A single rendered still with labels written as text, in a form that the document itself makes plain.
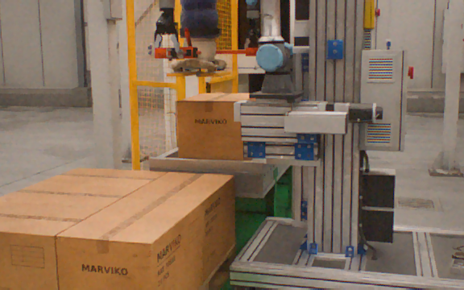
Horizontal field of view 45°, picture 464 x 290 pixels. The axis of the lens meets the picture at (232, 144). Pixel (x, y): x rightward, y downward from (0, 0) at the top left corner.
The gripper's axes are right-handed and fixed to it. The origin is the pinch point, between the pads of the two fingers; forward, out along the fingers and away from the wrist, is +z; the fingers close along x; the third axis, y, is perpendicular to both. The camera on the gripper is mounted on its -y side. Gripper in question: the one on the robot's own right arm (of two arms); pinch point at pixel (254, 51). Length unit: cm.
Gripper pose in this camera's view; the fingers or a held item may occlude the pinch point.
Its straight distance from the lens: 349.1
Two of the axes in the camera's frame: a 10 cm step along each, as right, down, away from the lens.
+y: -2.0, 1.6, -9.7
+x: 9.8, 0.3, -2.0
